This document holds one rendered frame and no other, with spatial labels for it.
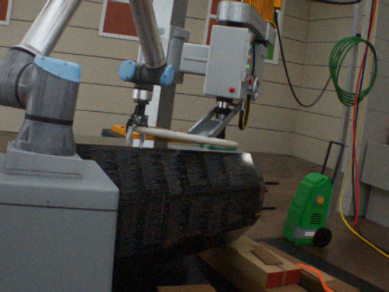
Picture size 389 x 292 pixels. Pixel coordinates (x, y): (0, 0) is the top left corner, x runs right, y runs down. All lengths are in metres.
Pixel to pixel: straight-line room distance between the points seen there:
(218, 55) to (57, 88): 1.55
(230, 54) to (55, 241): 1.75
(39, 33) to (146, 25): 0.46
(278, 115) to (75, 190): 8.85
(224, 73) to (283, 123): 7.37
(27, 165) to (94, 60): 7.25
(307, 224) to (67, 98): 2.80
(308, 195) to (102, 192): 2.70
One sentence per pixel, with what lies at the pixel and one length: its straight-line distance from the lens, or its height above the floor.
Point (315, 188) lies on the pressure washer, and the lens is 3.75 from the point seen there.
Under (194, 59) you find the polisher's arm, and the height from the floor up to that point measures 1.34.
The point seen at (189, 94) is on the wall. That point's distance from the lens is 9.02.
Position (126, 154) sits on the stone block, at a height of 0.77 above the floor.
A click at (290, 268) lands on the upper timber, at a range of 2.63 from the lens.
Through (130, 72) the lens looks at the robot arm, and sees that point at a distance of 1.95.
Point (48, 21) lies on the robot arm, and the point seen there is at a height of 1.30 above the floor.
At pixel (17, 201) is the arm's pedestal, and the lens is 1.20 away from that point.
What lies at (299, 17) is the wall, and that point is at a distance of 10.20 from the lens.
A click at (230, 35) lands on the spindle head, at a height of 1.47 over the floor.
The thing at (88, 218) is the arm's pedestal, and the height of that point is 0.76.
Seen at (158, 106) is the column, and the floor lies 0.97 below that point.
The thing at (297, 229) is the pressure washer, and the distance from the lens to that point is 3.76.
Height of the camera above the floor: 1.13
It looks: 7 degrees down
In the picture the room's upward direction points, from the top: 8 degrees clockwise
